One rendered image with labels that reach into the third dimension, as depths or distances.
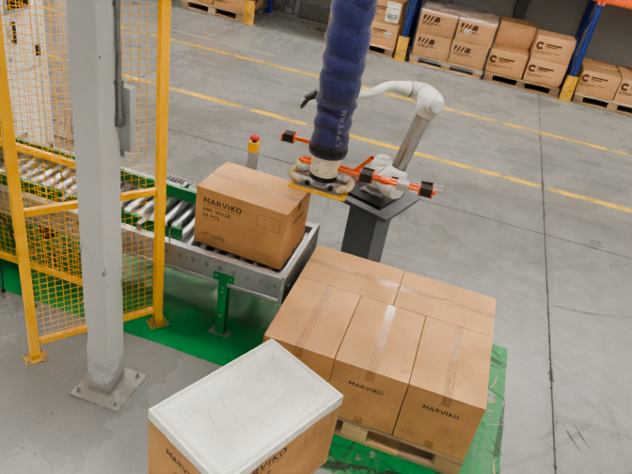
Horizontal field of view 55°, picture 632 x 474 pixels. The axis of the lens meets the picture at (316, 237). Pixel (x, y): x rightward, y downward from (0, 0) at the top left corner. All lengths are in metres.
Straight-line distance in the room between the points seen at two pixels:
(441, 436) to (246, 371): 1.38
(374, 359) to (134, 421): 1.35
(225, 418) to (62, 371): 1.79
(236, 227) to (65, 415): 1.40
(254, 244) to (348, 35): 1.36
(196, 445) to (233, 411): 0.19
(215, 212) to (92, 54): 1.46
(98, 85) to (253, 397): 1.38
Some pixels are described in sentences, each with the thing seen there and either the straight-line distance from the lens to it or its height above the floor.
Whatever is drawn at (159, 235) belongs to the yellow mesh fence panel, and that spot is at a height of 0.70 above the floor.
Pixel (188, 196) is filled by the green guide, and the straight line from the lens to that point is 4.34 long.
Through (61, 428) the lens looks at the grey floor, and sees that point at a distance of 3.63.
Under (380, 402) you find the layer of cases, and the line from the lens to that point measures 3.39.
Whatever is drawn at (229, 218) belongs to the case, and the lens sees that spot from 3.75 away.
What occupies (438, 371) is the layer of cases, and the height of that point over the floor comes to 0.54.
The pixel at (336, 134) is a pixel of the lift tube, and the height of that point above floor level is 1.45.
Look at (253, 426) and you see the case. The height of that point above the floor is 1.02.
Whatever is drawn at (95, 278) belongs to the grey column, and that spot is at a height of 0.82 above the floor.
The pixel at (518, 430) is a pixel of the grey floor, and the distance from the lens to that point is 4.08.
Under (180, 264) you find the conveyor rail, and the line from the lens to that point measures 3.91.
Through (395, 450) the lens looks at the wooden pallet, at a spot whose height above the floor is 0.02.
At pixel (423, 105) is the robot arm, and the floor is 1.52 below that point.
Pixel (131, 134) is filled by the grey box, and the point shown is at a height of 1.55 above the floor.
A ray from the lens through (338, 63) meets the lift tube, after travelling 3.28.
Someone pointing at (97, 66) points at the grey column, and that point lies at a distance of 2.67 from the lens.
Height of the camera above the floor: 2.76
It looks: 32 degrees down
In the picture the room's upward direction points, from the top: 11 degrees clockwise
